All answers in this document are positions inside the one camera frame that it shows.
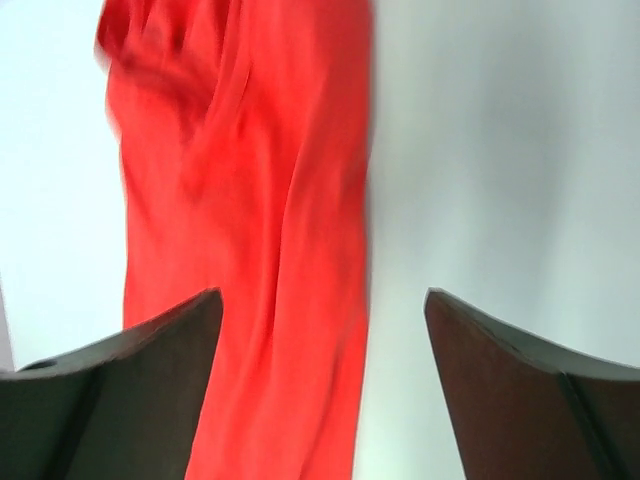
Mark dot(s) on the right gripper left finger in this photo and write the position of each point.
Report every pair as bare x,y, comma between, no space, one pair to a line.
126,407

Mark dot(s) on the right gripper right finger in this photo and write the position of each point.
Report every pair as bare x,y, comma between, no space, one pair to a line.
523,407

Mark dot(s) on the red tank top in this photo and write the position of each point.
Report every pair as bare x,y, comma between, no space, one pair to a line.
243,130

